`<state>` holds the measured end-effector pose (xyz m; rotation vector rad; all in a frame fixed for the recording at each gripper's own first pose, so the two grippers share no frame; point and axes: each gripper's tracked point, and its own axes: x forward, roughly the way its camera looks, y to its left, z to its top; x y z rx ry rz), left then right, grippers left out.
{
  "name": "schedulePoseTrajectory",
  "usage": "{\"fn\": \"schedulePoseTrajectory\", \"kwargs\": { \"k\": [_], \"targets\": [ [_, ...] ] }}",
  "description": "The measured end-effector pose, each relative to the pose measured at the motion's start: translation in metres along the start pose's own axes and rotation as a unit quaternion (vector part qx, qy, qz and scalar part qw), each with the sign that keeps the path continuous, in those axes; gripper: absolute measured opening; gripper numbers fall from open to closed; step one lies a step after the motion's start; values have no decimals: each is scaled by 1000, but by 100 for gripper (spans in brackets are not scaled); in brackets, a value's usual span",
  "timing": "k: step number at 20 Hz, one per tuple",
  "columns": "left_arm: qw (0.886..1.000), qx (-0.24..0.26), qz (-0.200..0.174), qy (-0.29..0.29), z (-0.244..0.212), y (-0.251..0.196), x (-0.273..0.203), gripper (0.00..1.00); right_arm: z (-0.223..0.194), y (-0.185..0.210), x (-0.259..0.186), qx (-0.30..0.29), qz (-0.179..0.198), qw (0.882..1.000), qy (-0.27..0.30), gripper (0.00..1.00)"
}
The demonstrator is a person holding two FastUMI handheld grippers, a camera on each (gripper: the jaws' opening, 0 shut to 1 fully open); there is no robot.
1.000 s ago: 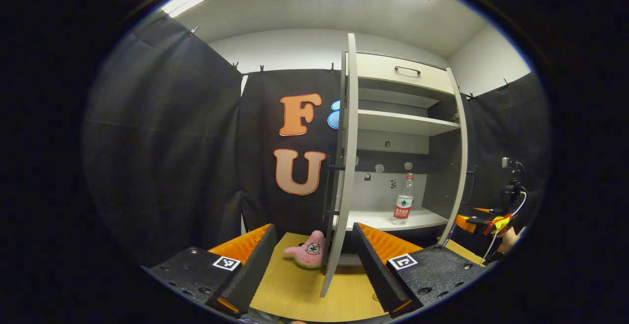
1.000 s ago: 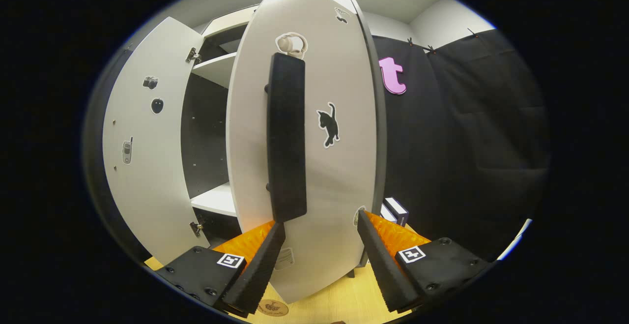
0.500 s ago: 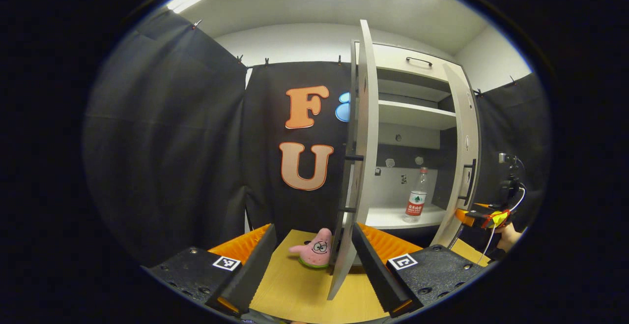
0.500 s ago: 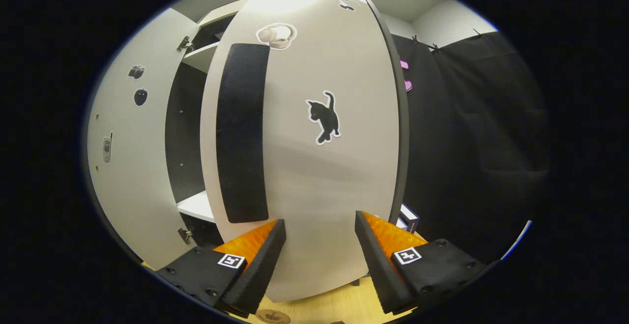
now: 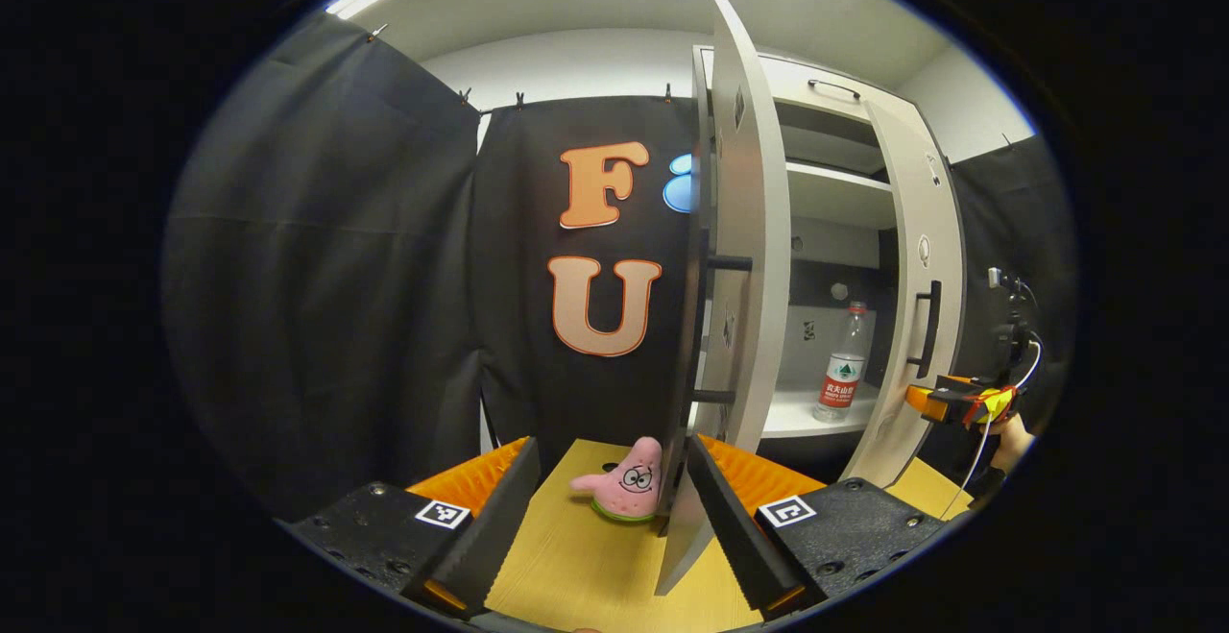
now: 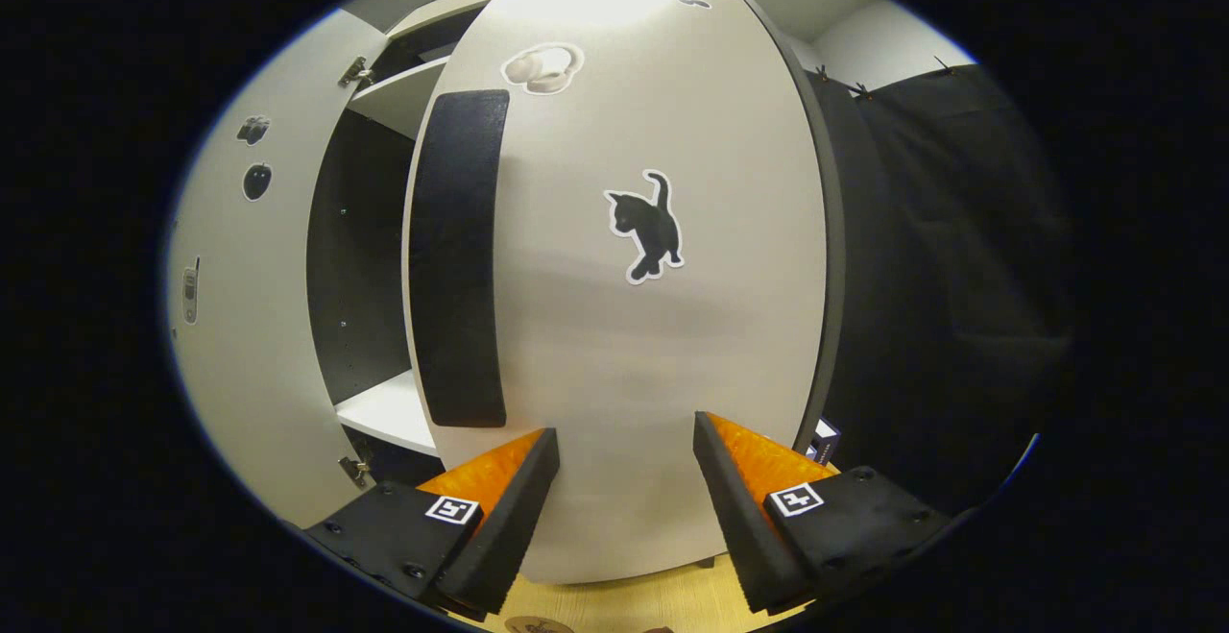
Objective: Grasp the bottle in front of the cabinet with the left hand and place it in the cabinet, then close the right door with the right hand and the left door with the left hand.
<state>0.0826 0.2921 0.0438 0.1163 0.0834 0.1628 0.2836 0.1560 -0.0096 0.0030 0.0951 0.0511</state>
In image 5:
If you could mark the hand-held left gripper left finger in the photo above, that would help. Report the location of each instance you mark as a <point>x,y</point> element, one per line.
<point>504,518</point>

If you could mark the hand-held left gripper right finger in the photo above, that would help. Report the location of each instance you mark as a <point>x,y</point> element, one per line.
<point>744,537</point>

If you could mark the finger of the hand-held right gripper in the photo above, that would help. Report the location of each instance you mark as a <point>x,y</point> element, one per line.
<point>936,402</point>

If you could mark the clear plastic water bottle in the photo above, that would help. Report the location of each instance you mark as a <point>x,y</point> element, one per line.
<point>843,383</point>

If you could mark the white cabinet door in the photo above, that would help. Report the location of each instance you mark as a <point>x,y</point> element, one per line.
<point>936,220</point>
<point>754,230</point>

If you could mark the pink starfish plush toy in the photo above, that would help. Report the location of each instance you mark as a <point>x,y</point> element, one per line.
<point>629,484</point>

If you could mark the white cabinet shelf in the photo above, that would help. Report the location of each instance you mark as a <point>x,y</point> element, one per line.
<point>835,196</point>
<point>797,412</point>

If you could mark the white cabinet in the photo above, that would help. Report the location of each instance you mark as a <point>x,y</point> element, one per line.
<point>826,239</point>

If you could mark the black backdrop cloth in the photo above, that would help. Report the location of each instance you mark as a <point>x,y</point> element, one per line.
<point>317,278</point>

